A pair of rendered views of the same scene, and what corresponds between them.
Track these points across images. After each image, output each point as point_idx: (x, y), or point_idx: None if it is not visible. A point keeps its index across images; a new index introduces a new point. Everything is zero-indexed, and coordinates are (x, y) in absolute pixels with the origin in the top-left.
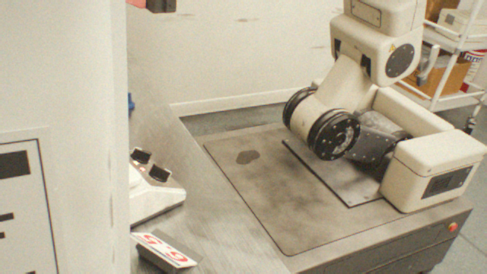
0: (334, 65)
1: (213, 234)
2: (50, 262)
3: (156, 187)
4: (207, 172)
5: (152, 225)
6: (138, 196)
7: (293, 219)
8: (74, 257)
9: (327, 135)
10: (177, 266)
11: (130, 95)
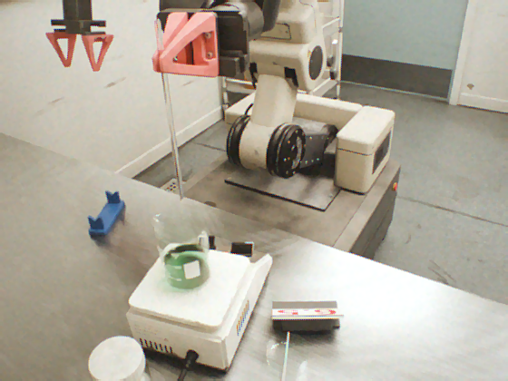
0: (258, 87)
1: (322, 278)
2: None
3: (258, 262)
4: (258, 229)
5: (266, 301)
6: (253, 279)
7: None
8: None
9: (286, 153)
10: (343, 316)
11: (118, 193)
